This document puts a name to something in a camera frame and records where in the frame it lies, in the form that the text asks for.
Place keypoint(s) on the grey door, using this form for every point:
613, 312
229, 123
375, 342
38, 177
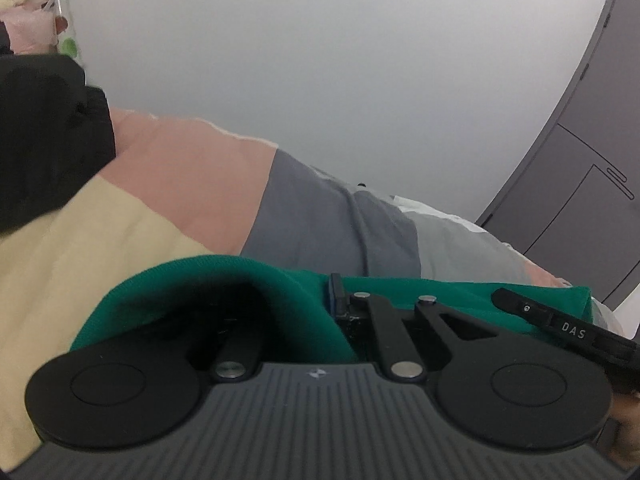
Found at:
575, 200

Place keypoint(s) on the white bed sheet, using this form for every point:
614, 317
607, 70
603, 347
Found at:
435, 212

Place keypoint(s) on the green sweatshirt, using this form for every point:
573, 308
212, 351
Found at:
210, 272

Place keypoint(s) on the patchwork quilt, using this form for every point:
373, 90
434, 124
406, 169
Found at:
150, 175

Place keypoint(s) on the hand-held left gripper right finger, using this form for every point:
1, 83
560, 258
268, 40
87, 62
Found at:
334, 296

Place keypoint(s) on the person's right hand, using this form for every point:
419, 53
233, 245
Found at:
627, 425

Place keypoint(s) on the black jacket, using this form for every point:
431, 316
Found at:
45, 125

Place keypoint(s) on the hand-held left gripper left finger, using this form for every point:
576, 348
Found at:
241, 351

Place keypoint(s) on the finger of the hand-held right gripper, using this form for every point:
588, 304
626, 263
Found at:
522, 307

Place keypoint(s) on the pile of pale clothes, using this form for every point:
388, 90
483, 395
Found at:
25, 10

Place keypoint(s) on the dotted plastic bag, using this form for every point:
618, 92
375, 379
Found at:
69, 45

